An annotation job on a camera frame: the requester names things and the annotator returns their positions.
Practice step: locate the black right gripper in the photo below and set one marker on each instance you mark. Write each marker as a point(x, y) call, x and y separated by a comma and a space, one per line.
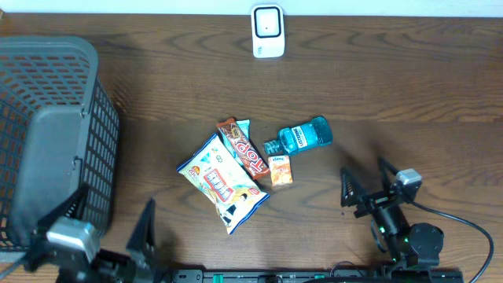
point(348, 198)

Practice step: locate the mint green small packet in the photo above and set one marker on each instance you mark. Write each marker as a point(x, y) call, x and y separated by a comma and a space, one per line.
point(244, 126)

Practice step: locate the white barcode scanner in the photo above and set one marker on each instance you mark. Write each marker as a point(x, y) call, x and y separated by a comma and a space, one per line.
point(268, 31)

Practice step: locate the cream wet wipes pack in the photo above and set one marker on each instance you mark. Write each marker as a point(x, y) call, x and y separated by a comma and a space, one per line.
point(214, 172)

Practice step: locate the grey plastic basket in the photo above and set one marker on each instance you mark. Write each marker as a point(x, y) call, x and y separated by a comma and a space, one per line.
point(59, 131)

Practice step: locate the small orange tissue pack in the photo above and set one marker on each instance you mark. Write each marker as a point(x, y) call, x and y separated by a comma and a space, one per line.
point(280, 170)

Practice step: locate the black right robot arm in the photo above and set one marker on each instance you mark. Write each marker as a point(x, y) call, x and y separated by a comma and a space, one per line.
point(414, 246)

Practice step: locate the orange chocolate bar wrapper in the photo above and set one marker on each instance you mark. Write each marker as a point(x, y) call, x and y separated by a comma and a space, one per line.
point(254, 164)

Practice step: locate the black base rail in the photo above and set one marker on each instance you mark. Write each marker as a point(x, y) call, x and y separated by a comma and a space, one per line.
point(290, 276)

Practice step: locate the blue mouthwash bottle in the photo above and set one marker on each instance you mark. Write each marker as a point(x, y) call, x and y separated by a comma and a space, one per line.
point(293, 140)

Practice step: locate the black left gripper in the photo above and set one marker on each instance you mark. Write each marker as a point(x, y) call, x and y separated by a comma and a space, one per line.
point(115, 268)

